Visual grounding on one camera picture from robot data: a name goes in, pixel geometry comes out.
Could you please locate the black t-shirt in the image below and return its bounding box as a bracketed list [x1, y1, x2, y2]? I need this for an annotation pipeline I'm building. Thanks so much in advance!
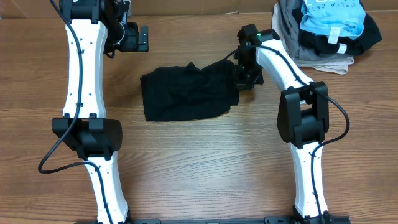
[140, 60, 239, 122]

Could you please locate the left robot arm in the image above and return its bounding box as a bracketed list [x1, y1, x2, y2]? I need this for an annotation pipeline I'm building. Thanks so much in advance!
[52, 0, 149, 223]

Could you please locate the light blue folded shirt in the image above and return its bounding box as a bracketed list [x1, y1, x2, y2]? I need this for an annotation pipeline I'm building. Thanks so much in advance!
[300, 0, 366, 40]

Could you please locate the beige folded garment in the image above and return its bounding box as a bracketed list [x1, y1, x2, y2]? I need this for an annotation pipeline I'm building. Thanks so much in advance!
[271, 3, 354, 75]

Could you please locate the black folded garment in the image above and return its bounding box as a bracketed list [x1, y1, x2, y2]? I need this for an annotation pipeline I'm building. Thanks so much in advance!
[292, 7, 382, 56]

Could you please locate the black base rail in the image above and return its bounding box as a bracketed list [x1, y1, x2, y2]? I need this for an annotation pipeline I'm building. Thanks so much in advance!
[74, 215, 351, 224]

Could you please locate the grey folded garment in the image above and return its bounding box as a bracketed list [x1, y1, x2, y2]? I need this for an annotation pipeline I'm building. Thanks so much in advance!
[272, 0, 354, 66]

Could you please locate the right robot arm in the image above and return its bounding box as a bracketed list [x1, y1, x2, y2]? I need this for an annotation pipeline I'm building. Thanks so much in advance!
[234, 24, 334, 223]

